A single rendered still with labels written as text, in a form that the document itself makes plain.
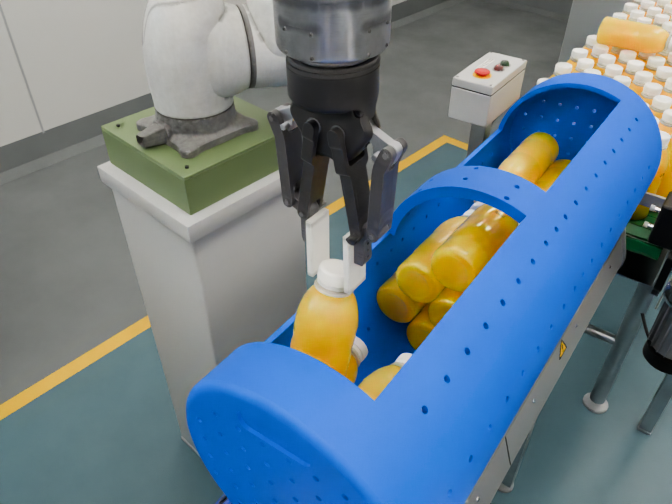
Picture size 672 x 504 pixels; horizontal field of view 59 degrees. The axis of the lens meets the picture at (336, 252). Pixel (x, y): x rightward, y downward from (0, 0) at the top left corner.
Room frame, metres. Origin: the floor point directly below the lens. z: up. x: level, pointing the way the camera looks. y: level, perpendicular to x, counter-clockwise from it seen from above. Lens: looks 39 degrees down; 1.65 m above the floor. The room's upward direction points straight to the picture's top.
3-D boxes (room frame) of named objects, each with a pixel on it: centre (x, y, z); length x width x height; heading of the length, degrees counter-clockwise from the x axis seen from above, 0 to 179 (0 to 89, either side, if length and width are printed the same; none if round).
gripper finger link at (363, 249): (0.44, -0.03, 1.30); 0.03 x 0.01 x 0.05; 54
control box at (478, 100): (1.36, -0.37, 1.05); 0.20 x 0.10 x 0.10; 144
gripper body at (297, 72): (0.46, 0.00, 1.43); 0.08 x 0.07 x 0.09; 54
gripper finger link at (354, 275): (0.45, -0.02, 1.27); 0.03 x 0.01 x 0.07; 144
